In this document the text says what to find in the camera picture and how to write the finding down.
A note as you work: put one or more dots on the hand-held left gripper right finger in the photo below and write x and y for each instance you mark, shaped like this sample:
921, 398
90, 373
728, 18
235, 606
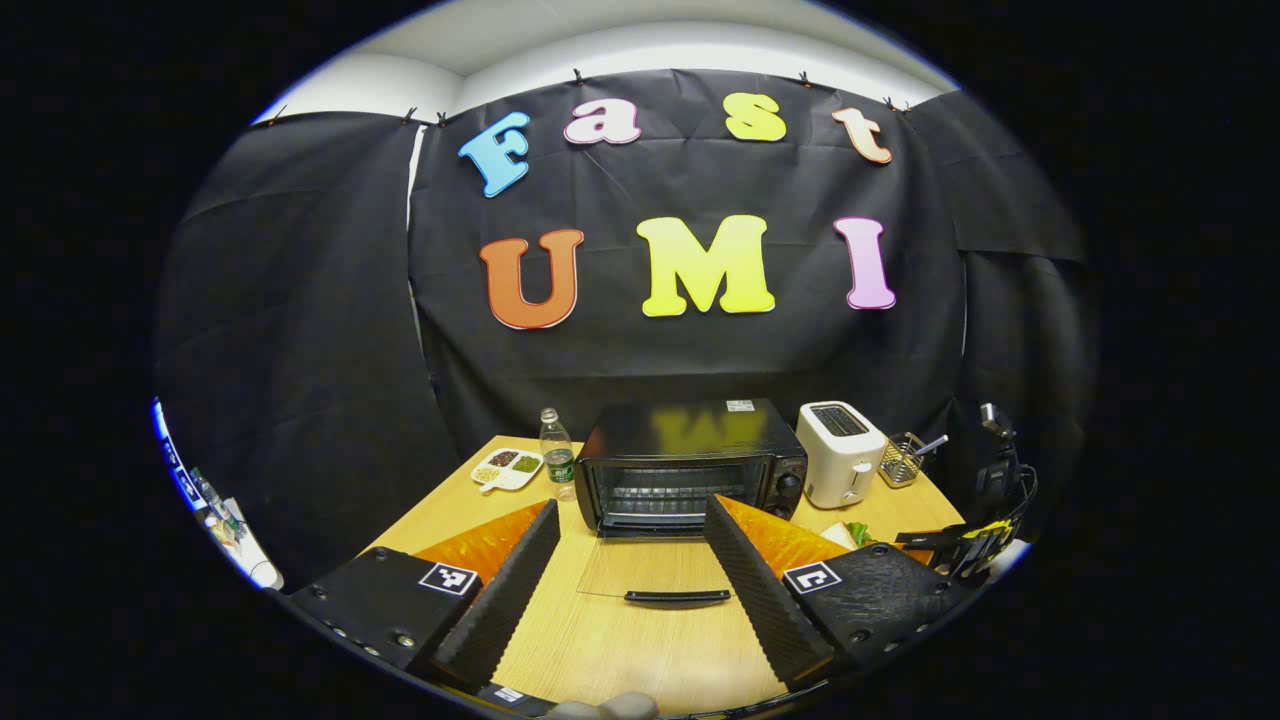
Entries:
760, 600

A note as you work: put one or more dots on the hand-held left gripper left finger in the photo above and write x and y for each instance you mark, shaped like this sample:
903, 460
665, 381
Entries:
505, 600

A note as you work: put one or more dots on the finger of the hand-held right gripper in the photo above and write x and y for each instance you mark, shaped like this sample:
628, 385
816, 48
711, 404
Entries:
930, 538

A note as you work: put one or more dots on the sandwich with lettuce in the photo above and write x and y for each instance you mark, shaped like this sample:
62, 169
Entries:
852, 532

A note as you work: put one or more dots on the black electric oven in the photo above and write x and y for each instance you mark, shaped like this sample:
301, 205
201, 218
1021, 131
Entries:
680, 430

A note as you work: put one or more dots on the metal spoon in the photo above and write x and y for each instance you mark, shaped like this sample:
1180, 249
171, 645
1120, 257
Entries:
932, 444

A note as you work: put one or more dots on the white toaster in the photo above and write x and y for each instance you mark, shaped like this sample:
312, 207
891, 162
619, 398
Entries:
840, 460

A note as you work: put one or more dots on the white divided plate with beans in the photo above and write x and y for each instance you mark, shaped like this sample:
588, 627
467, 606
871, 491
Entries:
505, 468

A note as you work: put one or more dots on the clear water bottle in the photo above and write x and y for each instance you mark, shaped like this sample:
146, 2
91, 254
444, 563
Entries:
558, 465

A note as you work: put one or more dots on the black backdrop cloth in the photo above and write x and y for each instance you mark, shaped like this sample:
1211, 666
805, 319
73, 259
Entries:
300, 300

